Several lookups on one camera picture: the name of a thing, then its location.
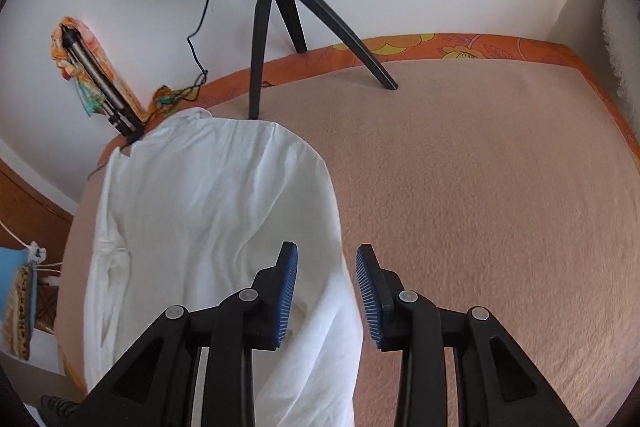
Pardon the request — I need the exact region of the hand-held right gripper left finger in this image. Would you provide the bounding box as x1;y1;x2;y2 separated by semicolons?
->
67;241;299;427

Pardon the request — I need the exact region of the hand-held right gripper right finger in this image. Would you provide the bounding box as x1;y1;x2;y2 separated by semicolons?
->
355;244;583;427

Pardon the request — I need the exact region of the white shirt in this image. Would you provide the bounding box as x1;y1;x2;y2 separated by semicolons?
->
82;107;363;427

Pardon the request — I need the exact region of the peach blanket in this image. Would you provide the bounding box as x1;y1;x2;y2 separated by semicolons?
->
55;57;640;427

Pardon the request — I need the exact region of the small colourful cloth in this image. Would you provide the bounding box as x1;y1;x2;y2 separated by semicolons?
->
150;86;201;118

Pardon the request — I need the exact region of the brown patterned cloth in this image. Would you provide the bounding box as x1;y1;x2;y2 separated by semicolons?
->
2;267;38;360

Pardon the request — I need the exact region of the wooden furniture panel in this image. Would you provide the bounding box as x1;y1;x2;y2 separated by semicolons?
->
0;159;78;238

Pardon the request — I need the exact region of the light blue box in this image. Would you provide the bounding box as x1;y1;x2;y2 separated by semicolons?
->
0;247;31;323

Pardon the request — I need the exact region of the black mini tripod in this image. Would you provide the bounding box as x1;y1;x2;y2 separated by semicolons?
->
235;0;399;122

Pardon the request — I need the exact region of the orange fabric cover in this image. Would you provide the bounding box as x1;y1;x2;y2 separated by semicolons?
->
65;18;151;122

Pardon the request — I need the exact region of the orange floral bed sheet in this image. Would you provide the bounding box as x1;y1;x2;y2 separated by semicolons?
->
57;33;640;395

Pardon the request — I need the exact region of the folded silver light stand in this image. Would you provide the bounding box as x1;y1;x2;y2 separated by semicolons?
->
60;26;148;142

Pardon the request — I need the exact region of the colourful floral scarf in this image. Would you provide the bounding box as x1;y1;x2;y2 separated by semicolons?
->
49;16;108;118

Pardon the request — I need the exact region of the white fluffy cloth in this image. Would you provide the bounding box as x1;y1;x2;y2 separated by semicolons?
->
602;0;640;110

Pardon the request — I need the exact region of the white cord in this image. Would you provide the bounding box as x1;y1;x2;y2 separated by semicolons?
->
0;222;63;288

